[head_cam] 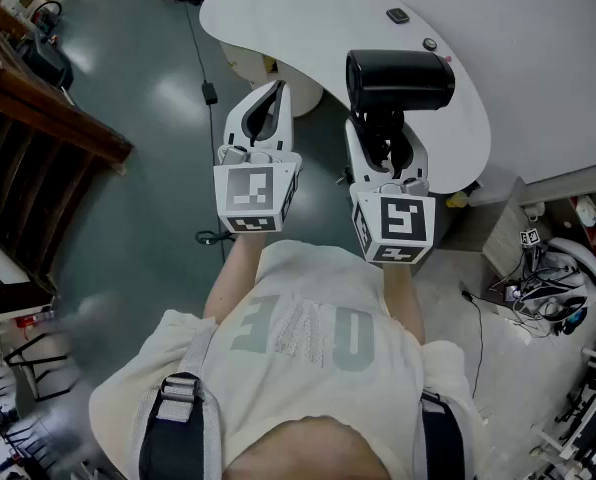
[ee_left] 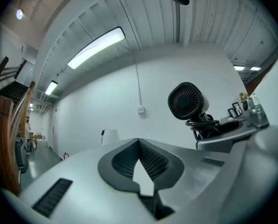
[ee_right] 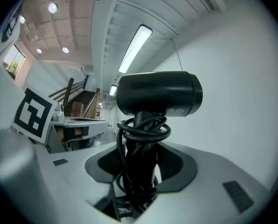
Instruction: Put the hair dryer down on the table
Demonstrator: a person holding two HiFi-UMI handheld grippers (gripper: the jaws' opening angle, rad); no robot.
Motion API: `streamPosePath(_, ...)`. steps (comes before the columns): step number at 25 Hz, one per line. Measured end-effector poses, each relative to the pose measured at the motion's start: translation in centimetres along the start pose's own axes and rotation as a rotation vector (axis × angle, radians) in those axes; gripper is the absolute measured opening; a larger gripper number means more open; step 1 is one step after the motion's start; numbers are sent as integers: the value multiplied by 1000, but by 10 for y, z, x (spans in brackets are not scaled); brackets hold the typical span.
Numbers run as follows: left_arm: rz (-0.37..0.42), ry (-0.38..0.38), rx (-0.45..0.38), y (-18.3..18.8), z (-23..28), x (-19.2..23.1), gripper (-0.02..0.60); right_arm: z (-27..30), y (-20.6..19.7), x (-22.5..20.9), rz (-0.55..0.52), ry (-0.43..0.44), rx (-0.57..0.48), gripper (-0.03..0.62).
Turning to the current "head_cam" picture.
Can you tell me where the black cylinder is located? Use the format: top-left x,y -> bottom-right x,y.
345,48 -> 457,162

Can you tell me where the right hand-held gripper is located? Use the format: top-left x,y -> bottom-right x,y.
345,116 -> 437,265

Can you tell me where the dark wooden bed frame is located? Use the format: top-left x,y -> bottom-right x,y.
0,0 -> 135,297

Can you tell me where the white metal rack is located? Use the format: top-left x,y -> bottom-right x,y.
530,346 -> 596,472

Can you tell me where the person's right forearm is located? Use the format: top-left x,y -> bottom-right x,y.
381,261 -> 426,345

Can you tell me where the black bag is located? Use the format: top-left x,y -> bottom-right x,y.
19,31 -> 75,91

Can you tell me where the coiled black cable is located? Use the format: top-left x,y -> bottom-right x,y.
195,229 -> 236,246

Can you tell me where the white rounded helmet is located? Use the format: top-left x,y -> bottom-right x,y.
547,236 -> 596,314

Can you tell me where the idle hand-held gripper device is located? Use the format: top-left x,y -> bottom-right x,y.
519,227 -> 543,272

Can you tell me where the thin black cable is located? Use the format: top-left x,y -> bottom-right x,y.
460,289 -> 485,400

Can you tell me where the long black floor cable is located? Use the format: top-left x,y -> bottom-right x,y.
174,0 -> 225,259

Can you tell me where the person's white printed shirt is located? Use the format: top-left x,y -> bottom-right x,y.
88,240 -> 490,480

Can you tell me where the black and grey shoulder strap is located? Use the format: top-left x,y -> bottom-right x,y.
138,371 -> 225,480
419,390 -> 467,480

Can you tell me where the light wooden cabinet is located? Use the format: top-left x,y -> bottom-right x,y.
481,176 -> 530,280

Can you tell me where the black metal chair frame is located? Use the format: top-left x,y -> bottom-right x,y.
2,328 -> 85,403

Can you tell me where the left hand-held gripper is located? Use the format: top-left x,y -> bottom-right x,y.
212,80 -> 303,235

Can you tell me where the tangle of black cables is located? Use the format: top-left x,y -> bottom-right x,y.
488,260 -> 590,340

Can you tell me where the person's left forearm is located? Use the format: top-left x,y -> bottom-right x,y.
203,231 -> 267,325

